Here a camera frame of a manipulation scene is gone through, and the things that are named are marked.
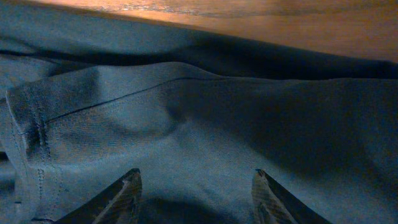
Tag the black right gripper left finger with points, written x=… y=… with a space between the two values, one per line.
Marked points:
x=117 y=204

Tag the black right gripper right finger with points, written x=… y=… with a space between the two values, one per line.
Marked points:
x=273 y=204

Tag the black leggings with red waistband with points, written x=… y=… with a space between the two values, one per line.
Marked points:
x=84 y=100

